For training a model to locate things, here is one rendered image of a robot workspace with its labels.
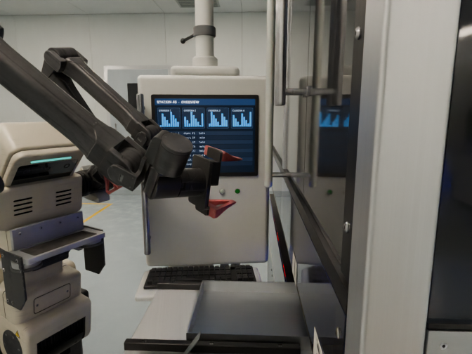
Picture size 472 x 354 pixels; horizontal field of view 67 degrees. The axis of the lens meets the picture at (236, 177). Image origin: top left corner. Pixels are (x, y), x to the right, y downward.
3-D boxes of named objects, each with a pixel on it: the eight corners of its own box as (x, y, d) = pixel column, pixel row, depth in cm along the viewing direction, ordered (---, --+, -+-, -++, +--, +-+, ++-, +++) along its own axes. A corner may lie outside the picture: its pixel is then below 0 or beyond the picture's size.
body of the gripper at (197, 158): (195, 200, 76) (164, 202, 72) (200, 154, 74) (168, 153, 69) (211, 210, 71) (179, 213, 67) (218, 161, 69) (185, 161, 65)
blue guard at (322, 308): (270, 175, 236) (270, 148, 232) (342, 446, 45) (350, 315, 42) (269, 175, 236) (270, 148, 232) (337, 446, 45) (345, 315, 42)
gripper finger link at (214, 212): (224, 206, 82) (189, 209, 76) (228, 175, 80) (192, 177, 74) (242, 215, 77) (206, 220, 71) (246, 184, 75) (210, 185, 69)
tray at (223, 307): (315, 293, 106) (315, 282, 105) (334, 351, 80) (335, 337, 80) (202, 291, 108) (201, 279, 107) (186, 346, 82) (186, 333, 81)
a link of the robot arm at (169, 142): (130, 156, 72) (105, 177, 64) (144, 109, 65) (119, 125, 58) (182, 185, 71) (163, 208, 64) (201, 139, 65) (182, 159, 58)
